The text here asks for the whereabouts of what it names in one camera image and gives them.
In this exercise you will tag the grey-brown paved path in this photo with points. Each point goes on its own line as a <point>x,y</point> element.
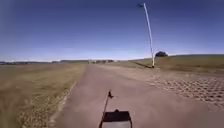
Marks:
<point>100,83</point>

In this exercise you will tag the distant row of buildings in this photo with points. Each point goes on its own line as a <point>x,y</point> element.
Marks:
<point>83,61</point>

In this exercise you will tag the pale street lamp pole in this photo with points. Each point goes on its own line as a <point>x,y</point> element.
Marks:
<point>149,33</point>

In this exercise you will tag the dark tree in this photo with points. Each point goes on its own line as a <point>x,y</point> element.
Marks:
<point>161,54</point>

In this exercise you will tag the grassy slope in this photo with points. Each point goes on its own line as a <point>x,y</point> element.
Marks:
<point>190,61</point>

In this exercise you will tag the dry grass field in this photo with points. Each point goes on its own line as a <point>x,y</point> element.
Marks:
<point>30,86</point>

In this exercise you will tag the grid paver strip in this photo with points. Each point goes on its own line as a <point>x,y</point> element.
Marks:
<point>196,87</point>

